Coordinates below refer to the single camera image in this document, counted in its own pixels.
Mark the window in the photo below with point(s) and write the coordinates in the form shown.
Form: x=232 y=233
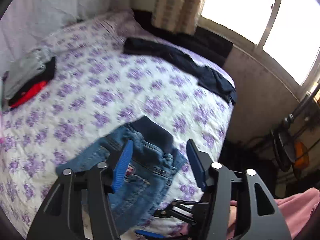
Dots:
x=275 y=10

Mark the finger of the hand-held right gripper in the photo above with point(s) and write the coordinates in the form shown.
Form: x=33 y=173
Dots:
x=185 y=210
x=150 y=234

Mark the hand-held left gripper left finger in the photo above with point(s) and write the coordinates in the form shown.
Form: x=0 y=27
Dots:
x=122 y=166

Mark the folded red garment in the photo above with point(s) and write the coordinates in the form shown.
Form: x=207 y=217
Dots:
x=30 y=92

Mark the black bed end board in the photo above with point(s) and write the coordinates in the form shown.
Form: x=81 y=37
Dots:
x=207 y=42

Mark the folded grey garment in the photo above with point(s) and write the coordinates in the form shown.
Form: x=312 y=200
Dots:
x=25 y=67

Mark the orange round object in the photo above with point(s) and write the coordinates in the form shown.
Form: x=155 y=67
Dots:
x=301 y=155

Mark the person's pink clothing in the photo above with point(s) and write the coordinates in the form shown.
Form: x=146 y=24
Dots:
x=297 y=210

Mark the pale lavender headboard cover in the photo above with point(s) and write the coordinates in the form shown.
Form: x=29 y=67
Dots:
x=37 y=5

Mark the purple floral bedspread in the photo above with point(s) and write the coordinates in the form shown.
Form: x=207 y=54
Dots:
x=105 y=80

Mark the beige checked curtain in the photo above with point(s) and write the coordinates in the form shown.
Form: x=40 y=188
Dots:
x=177 y=5

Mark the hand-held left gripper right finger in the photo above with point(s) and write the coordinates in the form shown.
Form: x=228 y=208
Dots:
x=197 y=166

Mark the dark navy pants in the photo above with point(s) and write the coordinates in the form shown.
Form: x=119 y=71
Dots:
x=185 y=62

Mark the blue denim jeans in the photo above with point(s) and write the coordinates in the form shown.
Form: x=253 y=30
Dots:
x=147 y=177

